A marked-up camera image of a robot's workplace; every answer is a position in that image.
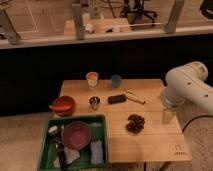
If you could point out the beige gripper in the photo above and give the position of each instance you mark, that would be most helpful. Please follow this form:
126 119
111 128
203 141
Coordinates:
168 115

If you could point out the grey towel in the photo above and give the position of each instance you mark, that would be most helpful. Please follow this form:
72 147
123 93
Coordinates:
71 156

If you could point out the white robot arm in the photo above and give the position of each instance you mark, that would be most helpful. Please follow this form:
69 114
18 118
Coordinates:
186 82

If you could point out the purple bowl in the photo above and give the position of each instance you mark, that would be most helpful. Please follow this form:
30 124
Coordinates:
76 135

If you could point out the red bowl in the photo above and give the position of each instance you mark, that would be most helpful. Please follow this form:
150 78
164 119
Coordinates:
63 106

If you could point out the blue cup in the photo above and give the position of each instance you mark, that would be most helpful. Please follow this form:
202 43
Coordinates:
115 81

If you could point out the green plastic bin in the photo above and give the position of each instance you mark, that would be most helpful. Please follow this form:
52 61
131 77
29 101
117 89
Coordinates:
48 154

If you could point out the small metal cup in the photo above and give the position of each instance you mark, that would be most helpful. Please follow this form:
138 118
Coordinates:
94 102

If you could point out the blue-grey sponge cloth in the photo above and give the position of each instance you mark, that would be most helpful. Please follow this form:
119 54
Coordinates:
96 152

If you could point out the orange white cup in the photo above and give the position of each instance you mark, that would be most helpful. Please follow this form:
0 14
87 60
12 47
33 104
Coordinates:
92 79

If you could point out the black office chair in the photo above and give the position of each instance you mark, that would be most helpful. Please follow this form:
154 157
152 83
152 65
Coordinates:
138 11

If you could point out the background wooden table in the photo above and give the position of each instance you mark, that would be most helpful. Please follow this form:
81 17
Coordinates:
100 26

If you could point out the black handled dish brush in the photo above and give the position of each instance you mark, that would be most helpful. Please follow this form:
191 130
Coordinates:
55 134

